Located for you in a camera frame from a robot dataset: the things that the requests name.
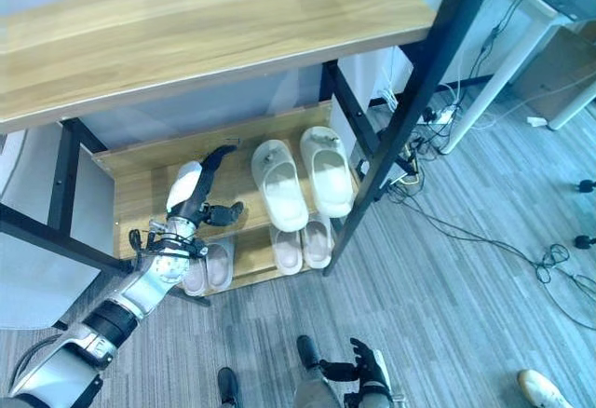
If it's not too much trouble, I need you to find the beige slipper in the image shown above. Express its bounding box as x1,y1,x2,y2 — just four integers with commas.
269,224,306,276
302,214,336,270
180,258,209,297
204,235,235,291

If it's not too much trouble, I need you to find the white desk frame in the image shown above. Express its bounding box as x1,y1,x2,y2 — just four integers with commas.
437,0,596,156

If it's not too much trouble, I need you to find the black hanging desk cable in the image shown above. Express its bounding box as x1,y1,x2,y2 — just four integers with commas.
458,0,533,97

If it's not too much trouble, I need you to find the white power strip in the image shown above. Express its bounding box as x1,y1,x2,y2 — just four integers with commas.
420,106,461,126

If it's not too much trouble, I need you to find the person's white shoe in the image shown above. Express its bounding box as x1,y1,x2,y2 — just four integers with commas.
517,369,575,408

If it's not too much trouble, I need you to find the robot right leg dark foot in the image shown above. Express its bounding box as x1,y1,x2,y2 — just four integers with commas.
296,335,346,408

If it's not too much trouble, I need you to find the robot leg dark foot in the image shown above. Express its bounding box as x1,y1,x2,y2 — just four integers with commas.
296,335,346,408
217,367,242,408

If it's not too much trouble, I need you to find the robot left leg dark foot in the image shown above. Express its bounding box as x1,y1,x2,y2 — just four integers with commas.
217,367,242,408

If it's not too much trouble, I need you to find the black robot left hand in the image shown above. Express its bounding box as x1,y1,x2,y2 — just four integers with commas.
165,144,247,228

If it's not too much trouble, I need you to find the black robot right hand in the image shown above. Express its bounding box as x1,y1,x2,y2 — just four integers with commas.
319,336,397,396

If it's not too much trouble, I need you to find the long black floor cable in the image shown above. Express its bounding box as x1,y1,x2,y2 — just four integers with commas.
386,179,596,333

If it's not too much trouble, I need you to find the wooden shoe rack black frame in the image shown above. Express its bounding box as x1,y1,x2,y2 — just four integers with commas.
0,0,504,309

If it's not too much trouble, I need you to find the brown cardboard box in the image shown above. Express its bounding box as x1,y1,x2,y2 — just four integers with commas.
511,25,596,123

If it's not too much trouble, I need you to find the white slipper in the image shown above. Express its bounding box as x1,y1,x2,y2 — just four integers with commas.
299,126,356,219
251,140,311,233

